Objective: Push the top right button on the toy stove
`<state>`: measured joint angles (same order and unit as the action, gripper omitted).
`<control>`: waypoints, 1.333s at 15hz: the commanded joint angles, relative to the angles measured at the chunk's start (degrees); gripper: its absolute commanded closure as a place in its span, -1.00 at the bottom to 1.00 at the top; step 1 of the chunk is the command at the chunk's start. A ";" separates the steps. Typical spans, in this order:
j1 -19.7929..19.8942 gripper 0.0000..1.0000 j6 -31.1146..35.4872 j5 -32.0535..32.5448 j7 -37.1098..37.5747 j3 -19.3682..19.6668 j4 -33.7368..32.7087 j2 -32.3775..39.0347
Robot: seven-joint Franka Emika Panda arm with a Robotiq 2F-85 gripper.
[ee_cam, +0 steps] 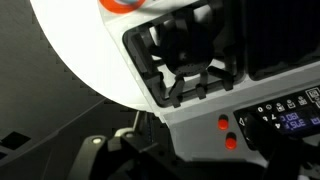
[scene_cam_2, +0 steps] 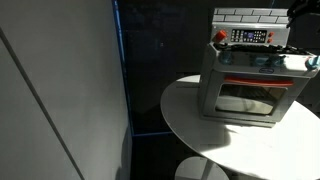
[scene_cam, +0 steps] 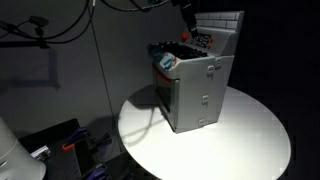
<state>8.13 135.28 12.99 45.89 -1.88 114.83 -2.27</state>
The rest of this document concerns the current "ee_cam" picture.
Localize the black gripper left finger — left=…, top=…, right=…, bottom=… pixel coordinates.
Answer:
left=66, top=111, right=201, bottom=180

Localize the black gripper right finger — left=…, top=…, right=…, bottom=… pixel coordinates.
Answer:
left=242, top=112, right=320, bottom=180

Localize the red round stove button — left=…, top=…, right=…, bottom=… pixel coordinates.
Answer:
left=217, top=114, right=230, bottom=131
left=224, top=132, right=238, bottom=150

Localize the white grey toy stove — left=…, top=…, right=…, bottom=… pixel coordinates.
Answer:
left=98, top=0, right=320, bottom=168

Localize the black keypad control panel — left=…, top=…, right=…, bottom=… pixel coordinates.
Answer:
left=233, top=85, right=320, bottom=141

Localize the black burner grate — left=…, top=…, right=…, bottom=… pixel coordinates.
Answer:
left=123, top=6, right=246, bottom=109

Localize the black ribbed griddle plate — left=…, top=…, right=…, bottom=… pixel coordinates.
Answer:
left=244, top=0, right=320, bottom=81

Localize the round dark burner cap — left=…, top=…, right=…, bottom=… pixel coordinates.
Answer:
left=159, top=16, right=214, bottom=78

